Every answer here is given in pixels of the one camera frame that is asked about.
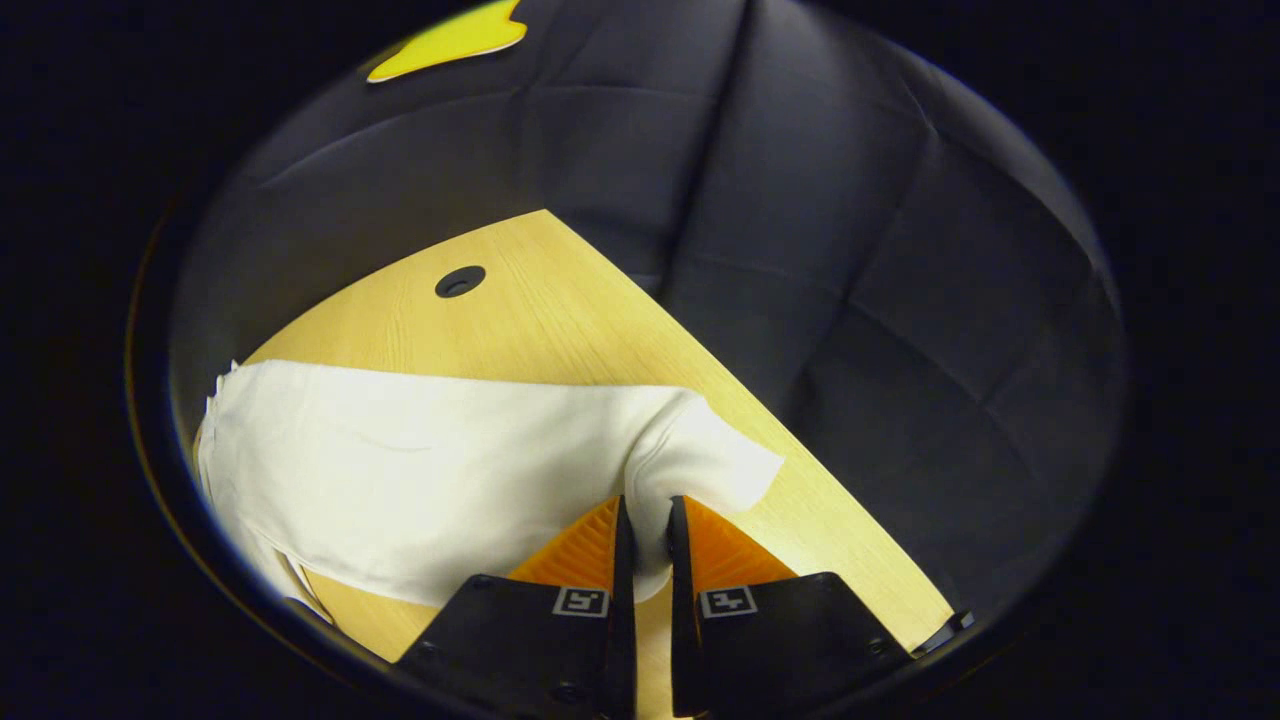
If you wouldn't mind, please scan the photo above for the black backdrop cloth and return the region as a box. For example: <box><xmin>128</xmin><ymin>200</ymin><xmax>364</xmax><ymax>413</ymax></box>
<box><xmin>170</xmin><ymin>0</ymin><xmax>1126</xmax><ymax>621</ymax></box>

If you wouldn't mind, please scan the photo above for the white sweatshirt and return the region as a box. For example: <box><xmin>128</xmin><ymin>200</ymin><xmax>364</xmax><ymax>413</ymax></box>
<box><xmin>195</xmin><ymin>360</ymin><xmax>786</xmax><ymax>626</ymax></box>

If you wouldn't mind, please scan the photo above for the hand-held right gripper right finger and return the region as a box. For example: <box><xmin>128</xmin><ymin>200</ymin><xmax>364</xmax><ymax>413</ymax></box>
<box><xmin>668</xmin><ymin>495</ymin><xmax>913</xmax><ymax>719</ymax></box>

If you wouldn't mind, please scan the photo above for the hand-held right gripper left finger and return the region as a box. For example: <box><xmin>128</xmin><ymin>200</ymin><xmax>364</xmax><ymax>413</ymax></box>
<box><xmin>395</xmin><ymin>495</ymin><xmax>638</xmax><ymax>720</ymax></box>

